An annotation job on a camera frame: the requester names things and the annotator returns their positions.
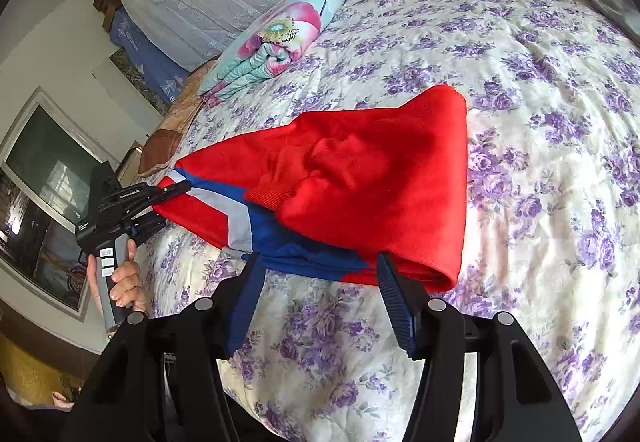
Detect red blue white pants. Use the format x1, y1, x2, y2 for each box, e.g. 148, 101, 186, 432
156, 86, 468, 292

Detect person's left hand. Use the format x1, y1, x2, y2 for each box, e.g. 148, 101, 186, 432
86, 240, 148, 313

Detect brown orange pillow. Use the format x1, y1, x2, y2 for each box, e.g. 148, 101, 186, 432
138, 58, 217, 178

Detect blue patterned mattress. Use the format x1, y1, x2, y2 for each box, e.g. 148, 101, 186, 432
108, 8, 189, 104

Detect folded teal pink floral quilt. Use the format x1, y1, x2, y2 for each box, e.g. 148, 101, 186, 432
198, 0, 346, 101

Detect wooden bed headboard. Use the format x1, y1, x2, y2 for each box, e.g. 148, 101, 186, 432
93, 0, 122, 32

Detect purple floral bed sheet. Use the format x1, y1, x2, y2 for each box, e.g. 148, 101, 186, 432
146, 0, 639, 441

